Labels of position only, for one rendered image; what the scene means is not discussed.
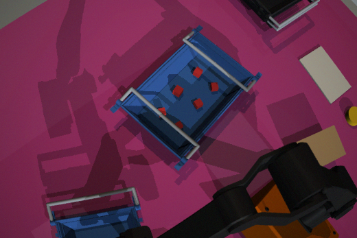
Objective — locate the yellow short cylinder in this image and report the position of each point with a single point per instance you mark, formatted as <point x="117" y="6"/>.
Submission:
<point x="351" y="116"/>

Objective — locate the blue plastic tray with grey wire bars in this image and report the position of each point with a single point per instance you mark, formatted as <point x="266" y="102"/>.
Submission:
<point x="107" y="224"/>

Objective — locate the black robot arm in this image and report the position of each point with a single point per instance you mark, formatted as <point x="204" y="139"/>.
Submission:
<point x="312" y="193"/>

